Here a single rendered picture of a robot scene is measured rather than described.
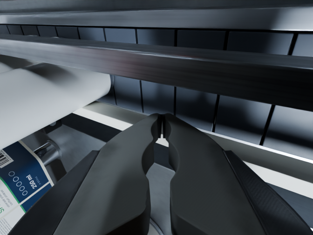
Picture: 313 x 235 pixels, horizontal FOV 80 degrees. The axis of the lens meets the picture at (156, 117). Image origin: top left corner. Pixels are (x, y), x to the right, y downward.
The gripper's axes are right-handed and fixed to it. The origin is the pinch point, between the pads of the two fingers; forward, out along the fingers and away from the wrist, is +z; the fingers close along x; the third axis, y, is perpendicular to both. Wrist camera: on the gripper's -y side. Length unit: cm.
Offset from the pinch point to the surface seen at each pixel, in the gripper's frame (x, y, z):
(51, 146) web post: -22.2, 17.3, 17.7
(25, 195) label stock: -24.9, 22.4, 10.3
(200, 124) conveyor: 3.5, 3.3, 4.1
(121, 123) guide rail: -3.9, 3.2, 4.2
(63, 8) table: -14.0, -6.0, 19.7
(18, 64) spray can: -13.0, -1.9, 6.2
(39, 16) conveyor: -14.7, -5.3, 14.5
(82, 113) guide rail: -8.8, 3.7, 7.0
